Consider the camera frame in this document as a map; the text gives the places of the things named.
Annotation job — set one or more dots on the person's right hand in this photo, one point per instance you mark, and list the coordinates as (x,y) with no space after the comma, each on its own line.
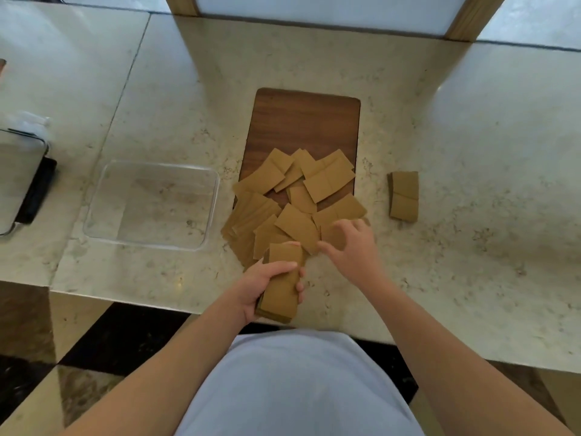
(361,256)

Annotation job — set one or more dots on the person's left hand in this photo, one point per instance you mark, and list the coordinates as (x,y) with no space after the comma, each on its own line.
(248,290)

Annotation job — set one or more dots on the person's left thumb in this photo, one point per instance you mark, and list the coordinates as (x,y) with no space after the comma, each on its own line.
(279,268)

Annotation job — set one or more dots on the person's right thumb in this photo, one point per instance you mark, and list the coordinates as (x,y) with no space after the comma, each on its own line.
(329,251)

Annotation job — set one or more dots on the stack of brown sleeves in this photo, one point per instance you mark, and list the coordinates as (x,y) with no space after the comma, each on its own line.
(283,286)

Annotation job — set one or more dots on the person's right forearm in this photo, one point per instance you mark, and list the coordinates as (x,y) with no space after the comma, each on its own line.
(445,358)

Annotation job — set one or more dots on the person's left forearm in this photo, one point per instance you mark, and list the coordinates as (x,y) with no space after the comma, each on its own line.
(172,363)

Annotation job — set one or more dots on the loose pile of brown paper sleeves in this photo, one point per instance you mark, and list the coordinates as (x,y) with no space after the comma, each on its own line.
(290,199)

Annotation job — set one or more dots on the small brown sleeve bundle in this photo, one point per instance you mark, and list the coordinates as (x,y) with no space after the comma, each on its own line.
(404,197)

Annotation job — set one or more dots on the person's white shirt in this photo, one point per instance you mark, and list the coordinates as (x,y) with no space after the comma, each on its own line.
(297,385)

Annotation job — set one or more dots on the dark wooden board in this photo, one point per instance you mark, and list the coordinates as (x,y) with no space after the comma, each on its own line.
(302,124)

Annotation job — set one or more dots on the clear plastic container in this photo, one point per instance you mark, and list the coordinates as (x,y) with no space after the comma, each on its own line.
(152,204)

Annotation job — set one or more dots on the silver metal appliance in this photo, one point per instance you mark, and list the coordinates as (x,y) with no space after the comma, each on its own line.
(20,177)

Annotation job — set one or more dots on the white plastic wrap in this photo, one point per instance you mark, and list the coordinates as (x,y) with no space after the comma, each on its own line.
(31,120)

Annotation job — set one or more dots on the wooden frame post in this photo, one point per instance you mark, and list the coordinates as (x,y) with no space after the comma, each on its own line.
(474,15)
(181,5)

